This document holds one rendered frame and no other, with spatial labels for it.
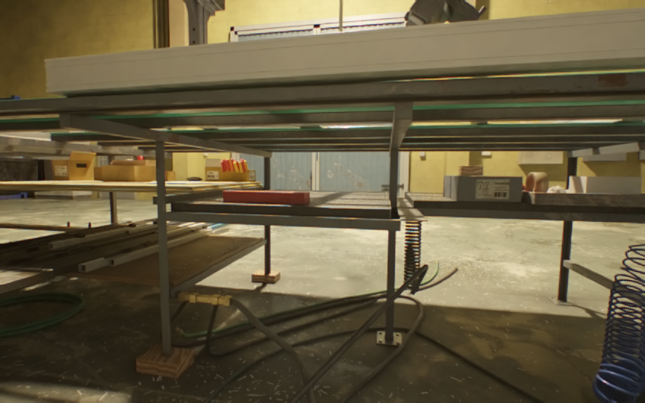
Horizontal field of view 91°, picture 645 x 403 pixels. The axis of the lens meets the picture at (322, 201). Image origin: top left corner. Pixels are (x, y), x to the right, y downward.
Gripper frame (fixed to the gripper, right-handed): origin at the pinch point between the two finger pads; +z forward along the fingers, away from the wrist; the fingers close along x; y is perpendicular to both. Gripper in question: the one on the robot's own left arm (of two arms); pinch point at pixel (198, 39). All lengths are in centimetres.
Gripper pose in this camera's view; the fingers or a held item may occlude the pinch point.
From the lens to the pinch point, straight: 75.3
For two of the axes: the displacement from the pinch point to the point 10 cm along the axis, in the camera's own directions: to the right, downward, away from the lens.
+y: -9.8, -0.3, 2.2
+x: -2.2, 0.8, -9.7
